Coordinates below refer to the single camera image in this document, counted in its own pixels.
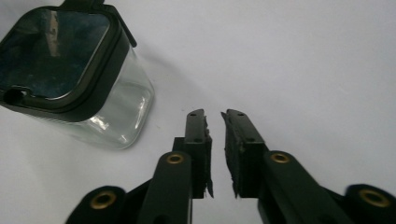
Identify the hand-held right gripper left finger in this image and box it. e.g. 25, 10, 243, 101
172, 108, 215, 200

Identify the clear glass jar black lid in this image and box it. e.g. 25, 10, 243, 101
0, 0, 156, 151

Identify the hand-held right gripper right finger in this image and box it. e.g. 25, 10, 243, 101
220, 108, 270, 199

